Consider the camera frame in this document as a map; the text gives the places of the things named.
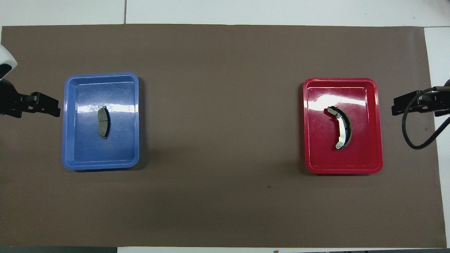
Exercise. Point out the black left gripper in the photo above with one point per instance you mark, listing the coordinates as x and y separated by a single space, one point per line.
8 102

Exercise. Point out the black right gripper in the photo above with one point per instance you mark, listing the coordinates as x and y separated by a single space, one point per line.
441 105

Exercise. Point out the dark grey brake pad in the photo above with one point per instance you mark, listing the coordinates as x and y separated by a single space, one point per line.
102 123

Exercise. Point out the red plastic tray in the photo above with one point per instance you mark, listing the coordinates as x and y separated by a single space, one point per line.
365 154

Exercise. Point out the blue plastic tray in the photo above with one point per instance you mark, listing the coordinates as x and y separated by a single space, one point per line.
116 151

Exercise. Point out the brown table mat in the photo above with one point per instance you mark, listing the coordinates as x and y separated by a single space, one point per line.
225 105

